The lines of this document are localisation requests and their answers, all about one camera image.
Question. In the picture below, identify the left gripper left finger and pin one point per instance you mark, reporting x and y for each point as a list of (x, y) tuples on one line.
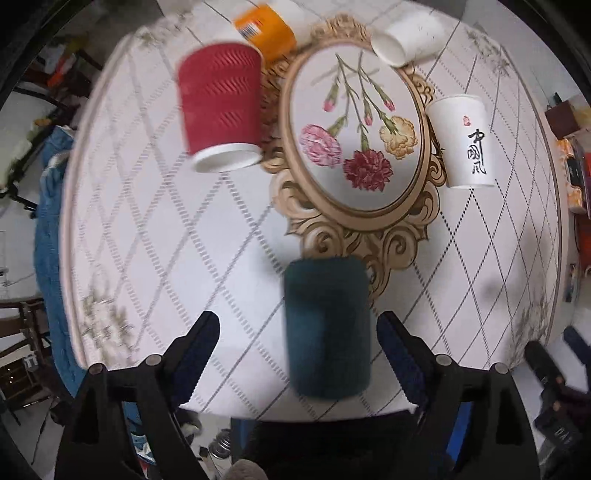
[(188, 355)]

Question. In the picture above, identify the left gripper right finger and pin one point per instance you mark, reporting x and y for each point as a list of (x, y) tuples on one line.
[(404, 352)]

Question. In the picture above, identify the dark teal cup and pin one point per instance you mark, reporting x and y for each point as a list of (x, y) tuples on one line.
[(328, 327)]

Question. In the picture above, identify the red ribbed paper cup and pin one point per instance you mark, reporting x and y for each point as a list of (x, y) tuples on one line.
[(219, 95)]

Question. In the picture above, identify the white cup with calligraphy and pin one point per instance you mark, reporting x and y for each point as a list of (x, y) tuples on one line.
[(461, 126)]

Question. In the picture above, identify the white paper cup lying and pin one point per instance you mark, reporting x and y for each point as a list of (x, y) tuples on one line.
[(412, 37)]

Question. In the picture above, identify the orange white paper cup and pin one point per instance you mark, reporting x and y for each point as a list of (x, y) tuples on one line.
[(270, 28)]

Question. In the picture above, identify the dark wooden chair near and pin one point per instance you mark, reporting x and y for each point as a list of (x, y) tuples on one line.
[(27, 371)]

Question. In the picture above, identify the blue quilted blanket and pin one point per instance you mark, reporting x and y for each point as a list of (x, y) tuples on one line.
[(54, 156)]

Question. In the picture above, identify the white patterned tablecloth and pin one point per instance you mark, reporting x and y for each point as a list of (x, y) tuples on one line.
[(351, 167)]

